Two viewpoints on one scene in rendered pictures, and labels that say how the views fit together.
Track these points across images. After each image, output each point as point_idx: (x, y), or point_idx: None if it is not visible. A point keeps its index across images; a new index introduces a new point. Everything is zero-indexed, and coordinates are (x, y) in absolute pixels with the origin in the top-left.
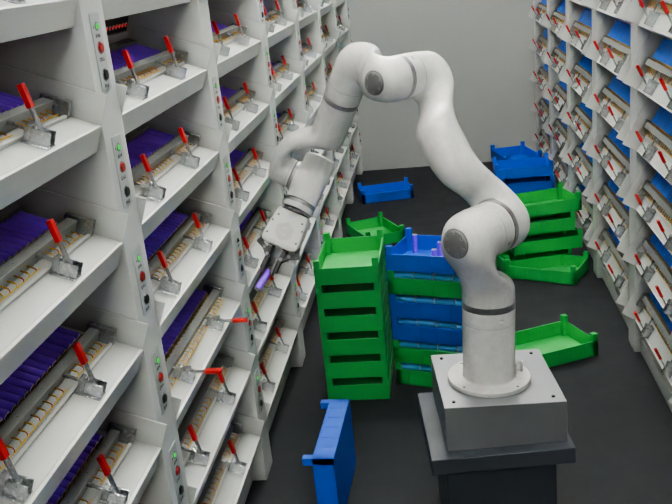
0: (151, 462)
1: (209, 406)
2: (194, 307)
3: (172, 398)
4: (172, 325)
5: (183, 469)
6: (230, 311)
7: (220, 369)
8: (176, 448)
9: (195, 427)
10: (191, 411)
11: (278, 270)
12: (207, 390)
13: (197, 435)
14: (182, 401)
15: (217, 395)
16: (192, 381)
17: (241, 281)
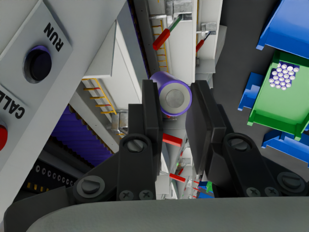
0: (171, 184)
1: (163, 26)
2: (74, 119)
3: (163, 192)
4: (90, 147)
5: (182, 142)
6: (122, 71)
7: (183, 182)
8: (176, 163)
9: (163, 60)
10: (152, 65)
11: (226, 113)
12: (150, 25)
13: (171, 72)
14: (164, 169)
15: (164, 9)
16: (161, 164)
17: (72, 31)
